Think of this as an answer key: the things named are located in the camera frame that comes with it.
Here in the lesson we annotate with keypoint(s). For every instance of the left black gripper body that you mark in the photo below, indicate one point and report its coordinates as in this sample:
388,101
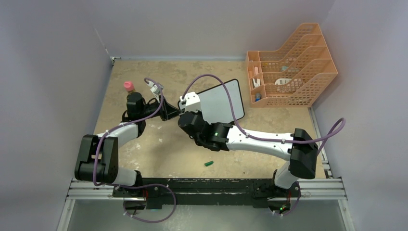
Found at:
149,109

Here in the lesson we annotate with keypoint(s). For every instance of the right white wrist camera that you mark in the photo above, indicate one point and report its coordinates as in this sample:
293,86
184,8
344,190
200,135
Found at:
190,102

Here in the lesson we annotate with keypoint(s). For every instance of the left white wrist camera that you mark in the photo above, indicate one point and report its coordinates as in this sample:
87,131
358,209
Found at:
155,89

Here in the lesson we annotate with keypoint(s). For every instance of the orange plastic file organizer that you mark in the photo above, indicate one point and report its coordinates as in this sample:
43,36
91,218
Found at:
304,55

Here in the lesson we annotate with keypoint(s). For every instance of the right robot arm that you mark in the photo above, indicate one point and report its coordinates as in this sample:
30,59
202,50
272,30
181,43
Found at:
297,148

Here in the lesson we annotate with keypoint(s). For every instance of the blue capped small bottle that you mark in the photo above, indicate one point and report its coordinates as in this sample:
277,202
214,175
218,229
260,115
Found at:
258,97

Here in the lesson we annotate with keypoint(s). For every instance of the aluminium frame rail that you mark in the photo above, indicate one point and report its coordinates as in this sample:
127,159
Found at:
316,189

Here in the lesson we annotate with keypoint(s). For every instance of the pink capped spice bottle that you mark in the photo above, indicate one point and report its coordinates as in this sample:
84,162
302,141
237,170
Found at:
129,87

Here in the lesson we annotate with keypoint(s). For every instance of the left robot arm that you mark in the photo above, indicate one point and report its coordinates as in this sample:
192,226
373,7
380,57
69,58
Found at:
98,158

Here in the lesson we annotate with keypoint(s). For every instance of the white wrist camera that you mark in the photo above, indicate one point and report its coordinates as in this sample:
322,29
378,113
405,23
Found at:
190,102
155,89

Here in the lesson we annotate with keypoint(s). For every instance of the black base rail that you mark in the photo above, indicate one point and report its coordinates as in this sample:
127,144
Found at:
200,191

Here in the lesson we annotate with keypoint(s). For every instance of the white stapler in organizer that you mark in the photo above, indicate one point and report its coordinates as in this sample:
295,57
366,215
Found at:
256,83

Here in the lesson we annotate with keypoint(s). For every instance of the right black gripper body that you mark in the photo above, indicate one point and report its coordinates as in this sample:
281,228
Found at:
199,113

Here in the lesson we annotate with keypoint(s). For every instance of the green marker cap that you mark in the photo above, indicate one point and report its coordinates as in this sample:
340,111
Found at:
209,163

